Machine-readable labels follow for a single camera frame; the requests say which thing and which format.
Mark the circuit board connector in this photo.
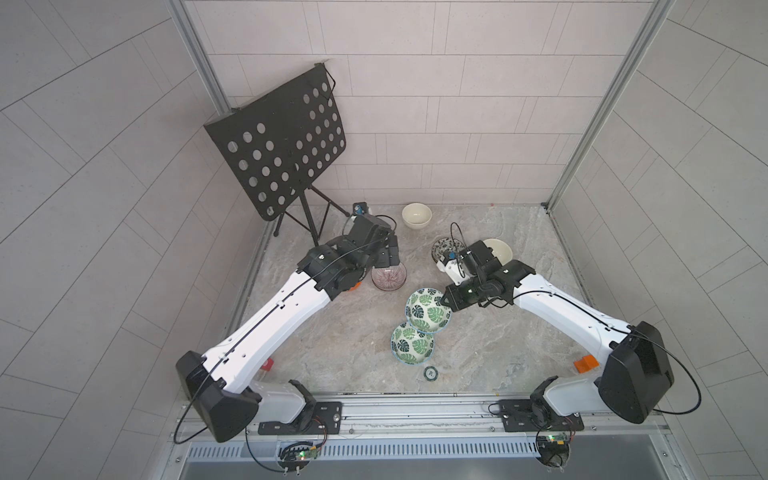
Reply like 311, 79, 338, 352
277, 441, 320, 475
536, 433, 571, 469

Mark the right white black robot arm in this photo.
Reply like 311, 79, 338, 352
436, 241, 674, 427

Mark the small orange block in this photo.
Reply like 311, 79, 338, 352
573, 355, 600, 374

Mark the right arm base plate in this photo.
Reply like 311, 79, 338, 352
488, 399, 584, 433

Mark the aluminium mounting rail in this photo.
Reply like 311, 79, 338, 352
193, 393, 667, 443

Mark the purple striped bowl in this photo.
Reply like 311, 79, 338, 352
371, 263, 407, 292

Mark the large green leaf bowl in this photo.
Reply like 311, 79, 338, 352
390, 323, 435, 365

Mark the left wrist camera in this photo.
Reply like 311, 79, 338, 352
352, 202, 369, 216

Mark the right circuit board connector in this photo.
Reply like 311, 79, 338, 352
536, 433, 571, 469

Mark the small green tape roll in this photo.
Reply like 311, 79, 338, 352
423, 366, 439, 382

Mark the black floral bowl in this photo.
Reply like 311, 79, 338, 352
431, 237, 466, 265

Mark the cream bowl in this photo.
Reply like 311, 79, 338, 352
401, 202, 433, 230
483, 238, 514, 265

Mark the small green leaf bowl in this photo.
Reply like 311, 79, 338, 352
405, 288, 452, 333

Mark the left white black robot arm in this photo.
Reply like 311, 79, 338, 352
176, 214, 399, 443

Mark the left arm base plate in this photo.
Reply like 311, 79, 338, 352
258, 402, 343, 436

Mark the left circuit board connector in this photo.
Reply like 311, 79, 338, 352
277, 441, 320, 475

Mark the black perforated music stand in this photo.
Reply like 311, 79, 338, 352
204, 63, 348, 242

